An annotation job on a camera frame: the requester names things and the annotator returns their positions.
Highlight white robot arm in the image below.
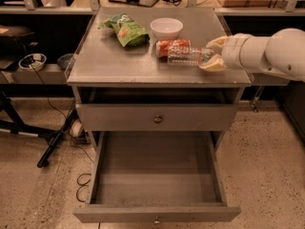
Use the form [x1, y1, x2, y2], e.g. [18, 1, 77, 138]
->
[199, 28, 305, 81]

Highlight dark round dish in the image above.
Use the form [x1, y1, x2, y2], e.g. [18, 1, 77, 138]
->
[57, 53, 74, 70]

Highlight orange soda can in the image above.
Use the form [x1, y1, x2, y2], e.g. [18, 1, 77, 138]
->
[155, 39, 191, 58]

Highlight green chip bag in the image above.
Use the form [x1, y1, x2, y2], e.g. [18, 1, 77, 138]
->
[98, 13, 150, 47]

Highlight open middle drawer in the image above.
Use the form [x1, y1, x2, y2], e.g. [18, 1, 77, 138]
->
[74, 132, 240, 224]

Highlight clear plastic water bottle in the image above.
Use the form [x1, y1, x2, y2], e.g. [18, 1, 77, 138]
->
[167, 46, 214, 66]

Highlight grey drawer cabinet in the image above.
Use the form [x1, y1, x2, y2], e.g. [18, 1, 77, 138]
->
[68, 8, 251, 145]

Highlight closed top drawer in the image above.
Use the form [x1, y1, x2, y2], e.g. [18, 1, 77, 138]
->
[76, 104, 237, 131]

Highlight white bowl with cables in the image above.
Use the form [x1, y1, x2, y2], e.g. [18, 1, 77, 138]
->
[18, 53, 47, 71]

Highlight black floor cable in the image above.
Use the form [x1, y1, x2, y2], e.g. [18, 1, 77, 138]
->
[75, 173, 93, 203]

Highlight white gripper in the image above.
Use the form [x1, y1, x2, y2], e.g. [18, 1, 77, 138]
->
[199, 33, 252, 72]

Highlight black stand legs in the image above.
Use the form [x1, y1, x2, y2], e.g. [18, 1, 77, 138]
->
[0, 92, 77, 168]

